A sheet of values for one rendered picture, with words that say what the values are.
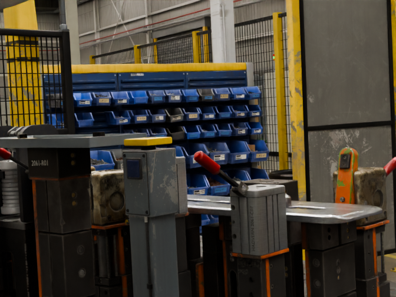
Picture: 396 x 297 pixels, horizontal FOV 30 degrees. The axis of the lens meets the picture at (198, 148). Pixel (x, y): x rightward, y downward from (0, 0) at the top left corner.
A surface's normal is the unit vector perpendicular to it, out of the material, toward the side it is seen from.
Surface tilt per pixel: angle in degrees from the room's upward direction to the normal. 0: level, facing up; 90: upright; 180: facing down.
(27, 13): 90
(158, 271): 90
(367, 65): 91
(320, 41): 90
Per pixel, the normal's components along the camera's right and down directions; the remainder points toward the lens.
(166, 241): 0.73, 0.00
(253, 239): -0.69, 0.07
